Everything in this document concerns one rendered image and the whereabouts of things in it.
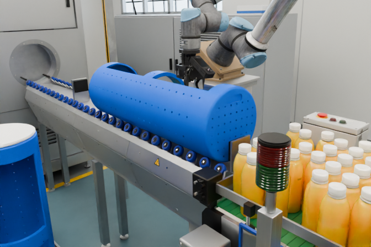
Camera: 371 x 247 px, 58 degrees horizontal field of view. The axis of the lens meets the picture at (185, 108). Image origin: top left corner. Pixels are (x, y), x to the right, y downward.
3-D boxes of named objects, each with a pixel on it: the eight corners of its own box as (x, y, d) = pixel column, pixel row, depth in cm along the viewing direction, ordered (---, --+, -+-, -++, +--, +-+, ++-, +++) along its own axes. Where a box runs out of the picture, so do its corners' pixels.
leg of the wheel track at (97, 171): (107, 242, 225) (99, 157, 208) (111, 247, 221) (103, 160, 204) (99, 246, 222) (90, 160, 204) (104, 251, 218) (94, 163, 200)
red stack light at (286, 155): (269, 151, 69) (269, 133, 68) (296, 161, 65) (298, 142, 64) (249, 160, 65) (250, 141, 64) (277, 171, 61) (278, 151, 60)
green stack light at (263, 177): (268, 173, 71) (269, 151, 69) (295, 184, 66) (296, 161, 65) (248, 183, 67) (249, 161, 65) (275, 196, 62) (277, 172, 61)
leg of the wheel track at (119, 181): (125, 233, 234) (118, 151, 216) (130, 237, 230) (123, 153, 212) (118, 237, 231) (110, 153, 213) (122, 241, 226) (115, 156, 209)
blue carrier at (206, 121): (135, 108, 197) (133, 59, 190) (255, 151, 134) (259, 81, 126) (90, 117, 179) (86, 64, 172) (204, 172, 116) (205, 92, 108)
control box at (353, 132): (314, 134, 135) (316, 110, 132) (366, 149, 120) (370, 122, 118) (300, 141, 129) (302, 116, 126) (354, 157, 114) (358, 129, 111)
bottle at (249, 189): (268, 214, 101) (270, 160, 96) (252, 222, 97) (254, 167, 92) (250, 204, 106) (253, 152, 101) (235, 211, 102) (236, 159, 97)
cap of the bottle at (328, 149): (323, 148, 104) (323, 143, 103) (337, 150, 102) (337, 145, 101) (322, 153, 100) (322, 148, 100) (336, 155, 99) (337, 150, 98)
